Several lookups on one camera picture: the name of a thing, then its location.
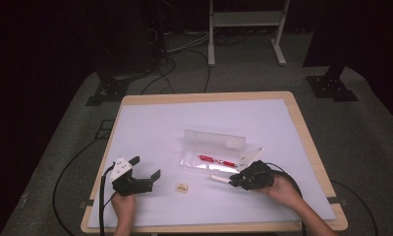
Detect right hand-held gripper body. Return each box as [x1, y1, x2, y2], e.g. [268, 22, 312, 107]
[237, 147, 276, 191]

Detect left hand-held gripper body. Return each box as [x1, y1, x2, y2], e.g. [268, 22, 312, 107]
[109, 156, 153, 197]

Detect white pen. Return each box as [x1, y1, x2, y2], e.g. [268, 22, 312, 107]
[209, 174, 233, 184]

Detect red pen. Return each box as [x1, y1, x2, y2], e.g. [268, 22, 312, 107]
[197, 154, 238, 168]

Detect clear plastic pencil case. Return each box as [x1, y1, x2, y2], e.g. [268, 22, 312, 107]
[179, 129, 247, 175]

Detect person's right hand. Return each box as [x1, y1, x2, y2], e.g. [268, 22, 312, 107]
[257, 175, 305, 211]

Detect person's left hand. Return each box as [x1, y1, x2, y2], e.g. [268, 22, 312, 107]
[110, 192, 138, 228]

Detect white table mat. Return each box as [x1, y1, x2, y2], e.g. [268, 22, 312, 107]
[86, 98, 336, 229]

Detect black stand base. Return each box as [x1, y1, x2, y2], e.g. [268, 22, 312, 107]
[84, 73, 131, 106]
[306, 64, 360, 102]

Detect wooden table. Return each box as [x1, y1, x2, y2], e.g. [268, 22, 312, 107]
[80, 90, 349, 234]

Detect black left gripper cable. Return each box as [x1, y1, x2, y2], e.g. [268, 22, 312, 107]
[98, 161, 117, 236]

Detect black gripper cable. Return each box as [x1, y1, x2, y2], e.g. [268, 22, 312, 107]
[265, 161, 309, 236]
[98, 161, 117, 236]

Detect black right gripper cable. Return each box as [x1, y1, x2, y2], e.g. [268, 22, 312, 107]
[265, 161, 309, 236]

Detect black cables behind table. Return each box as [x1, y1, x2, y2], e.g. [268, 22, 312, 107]
[140, 48, 212, 95]

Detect white cables on floor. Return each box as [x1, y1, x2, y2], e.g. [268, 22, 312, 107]
[164, 29, 212, 54]

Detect white metal frame stand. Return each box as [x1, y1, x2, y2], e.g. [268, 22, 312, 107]
[207, 0, 291, 67]

